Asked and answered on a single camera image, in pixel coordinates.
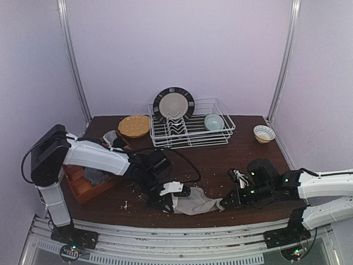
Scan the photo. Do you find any grey beige sock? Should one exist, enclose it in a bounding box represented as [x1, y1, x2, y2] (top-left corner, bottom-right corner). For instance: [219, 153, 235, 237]
[163, 187, 225, 216]

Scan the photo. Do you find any grey striped boxer underwear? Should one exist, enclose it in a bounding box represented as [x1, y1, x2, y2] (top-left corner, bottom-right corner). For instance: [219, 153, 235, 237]
[83, 167, 109, 187]

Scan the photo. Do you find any brown wooden organizer box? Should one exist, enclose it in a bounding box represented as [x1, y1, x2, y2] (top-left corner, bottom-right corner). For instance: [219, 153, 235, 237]
[63, 134, 130, 204]

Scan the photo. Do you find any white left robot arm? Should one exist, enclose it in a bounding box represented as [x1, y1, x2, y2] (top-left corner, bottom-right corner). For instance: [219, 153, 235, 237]
[20, 124, 191, 230]

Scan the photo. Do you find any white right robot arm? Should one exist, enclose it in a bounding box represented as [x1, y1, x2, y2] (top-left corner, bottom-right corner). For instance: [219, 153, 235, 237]
[220, 158, 352, 234]

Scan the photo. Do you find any black rolled underwear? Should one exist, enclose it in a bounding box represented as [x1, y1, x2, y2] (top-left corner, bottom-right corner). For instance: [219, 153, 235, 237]
[112, 137, 126, 148]

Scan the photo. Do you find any yellow dotted plate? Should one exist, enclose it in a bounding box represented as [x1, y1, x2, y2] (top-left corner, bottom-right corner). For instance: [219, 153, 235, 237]
[117, 115, 150, 138]

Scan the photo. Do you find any grey rolled sock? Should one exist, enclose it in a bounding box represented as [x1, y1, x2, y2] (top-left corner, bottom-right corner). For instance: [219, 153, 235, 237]
[103, 130, 118, 147]

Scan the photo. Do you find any yellow patterned white bowl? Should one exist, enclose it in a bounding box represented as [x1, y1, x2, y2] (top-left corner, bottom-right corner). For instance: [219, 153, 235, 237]
[253, 125, 276, 144]

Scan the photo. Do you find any black rimmed grey plate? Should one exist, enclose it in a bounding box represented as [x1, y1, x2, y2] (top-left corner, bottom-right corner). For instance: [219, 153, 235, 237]
[152, 87, 195, 124]

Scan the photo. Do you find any light blue bowl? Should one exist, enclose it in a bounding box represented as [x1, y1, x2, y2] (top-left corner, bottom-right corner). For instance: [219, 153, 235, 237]
[204, 114, 224, 131]

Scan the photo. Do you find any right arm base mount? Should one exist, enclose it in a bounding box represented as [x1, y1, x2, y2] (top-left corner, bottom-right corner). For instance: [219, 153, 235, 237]
[264, 207, 312, 262]

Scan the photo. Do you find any white wire dish rack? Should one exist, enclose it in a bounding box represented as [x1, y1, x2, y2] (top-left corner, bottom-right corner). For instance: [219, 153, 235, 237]
[148, 98, 236, 149]

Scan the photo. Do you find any aluminium front rail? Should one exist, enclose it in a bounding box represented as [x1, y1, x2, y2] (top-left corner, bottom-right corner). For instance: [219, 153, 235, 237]
[18, 217, 343, 264]

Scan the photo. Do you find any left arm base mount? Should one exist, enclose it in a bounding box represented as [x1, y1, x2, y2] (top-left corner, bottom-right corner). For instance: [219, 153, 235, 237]
[47, 219, 99, 264]

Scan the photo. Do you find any right aluminium frame post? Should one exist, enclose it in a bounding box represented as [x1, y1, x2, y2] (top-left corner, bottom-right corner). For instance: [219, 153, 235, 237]
[267, 0, 301, 124]

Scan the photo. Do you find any aluminium frame post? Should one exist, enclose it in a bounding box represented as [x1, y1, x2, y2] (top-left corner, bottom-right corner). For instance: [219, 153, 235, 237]
[57, 0, 92, 124]
[267, 0, 301, 124]

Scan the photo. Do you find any left aluminium frame post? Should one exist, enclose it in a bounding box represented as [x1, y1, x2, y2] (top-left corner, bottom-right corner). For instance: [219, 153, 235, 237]
[57, 0, 92, 124]

